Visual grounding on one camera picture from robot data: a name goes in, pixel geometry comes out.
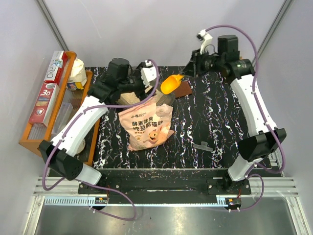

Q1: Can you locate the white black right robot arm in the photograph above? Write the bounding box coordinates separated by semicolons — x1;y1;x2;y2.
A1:
182;30;287;194

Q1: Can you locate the pink cat litter bag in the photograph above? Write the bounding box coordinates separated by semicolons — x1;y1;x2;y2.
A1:
118;98;174;151

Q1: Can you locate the white paper flour bag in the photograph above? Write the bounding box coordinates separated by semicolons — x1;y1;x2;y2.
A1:
67;58;87;91

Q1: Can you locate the black bag clip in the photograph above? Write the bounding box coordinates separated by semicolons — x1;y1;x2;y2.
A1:
194;141;214;152

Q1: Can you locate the red white toothpaste box lower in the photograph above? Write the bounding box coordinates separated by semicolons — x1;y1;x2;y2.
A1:
28;82;59;127

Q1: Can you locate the clear plastic container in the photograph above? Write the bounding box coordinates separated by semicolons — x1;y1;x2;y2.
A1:
51;103;73;138

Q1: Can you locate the orange wooden tray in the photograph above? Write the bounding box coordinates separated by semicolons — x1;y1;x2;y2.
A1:
78;119;100;166

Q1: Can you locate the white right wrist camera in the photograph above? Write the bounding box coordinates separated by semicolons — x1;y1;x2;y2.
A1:
196;29;213;54

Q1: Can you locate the grey plastic litter box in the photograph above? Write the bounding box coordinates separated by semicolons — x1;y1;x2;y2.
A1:
114;83;176;107

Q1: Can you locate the white round cup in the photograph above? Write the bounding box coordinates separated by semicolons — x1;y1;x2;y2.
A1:
76;139;86;154

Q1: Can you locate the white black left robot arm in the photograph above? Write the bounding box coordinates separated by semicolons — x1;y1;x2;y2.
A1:
39;58;159;194

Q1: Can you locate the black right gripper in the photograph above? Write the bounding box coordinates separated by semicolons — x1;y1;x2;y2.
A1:
179;48;224;78

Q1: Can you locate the orange wooden rack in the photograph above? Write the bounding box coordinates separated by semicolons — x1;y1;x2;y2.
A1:
19;51;92;157

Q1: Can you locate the red white toothpaste box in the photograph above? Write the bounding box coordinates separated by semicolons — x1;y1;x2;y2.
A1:
44;51;68;85
28;82;59;127

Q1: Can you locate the yellow plastic litter scoop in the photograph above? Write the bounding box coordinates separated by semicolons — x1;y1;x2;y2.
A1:
160;74;184;94

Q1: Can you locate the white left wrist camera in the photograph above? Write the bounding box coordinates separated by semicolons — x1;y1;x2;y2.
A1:
137;60;157;88

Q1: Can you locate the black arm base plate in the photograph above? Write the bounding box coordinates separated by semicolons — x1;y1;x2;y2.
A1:
77;168;252;196

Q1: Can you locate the red white toothpaste box upper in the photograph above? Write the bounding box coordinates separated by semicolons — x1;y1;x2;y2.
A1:
44;51;68;85

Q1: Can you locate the aluminium rail frame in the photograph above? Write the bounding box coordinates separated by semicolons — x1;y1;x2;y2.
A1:
29;73;313;235

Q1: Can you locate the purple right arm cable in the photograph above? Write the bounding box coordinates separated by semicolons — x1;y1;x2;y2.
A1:
206;24;287;212

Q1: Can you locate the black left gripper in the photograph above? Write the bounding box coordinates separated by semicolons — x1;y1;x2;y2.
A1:
119;64;157;102

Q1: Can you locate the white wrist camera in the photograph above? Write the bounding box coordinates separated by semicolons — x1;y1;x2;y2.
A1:
196;29;213;54
137;60;157;88

